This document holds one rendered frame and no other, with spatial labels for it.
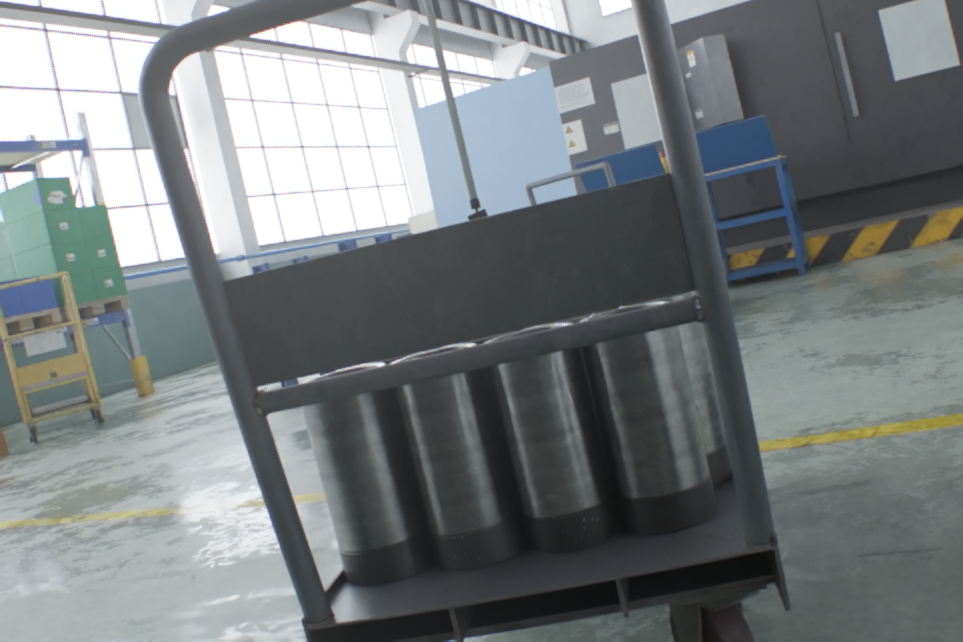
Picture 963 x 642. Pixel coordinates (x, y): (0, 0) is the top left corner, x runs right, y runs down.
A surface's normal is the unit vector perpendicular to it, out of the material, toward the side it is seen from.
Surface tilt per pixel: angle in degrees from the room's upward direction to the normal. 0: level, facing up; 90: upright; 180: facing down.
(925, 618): 0
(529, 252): 98
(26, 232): 90
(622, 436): 90
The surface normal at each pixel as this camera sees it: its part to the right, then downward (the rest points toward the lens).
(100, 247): 0.89, -0.19
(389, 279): -0.11, 0.22
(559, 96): -0.42, 0.08
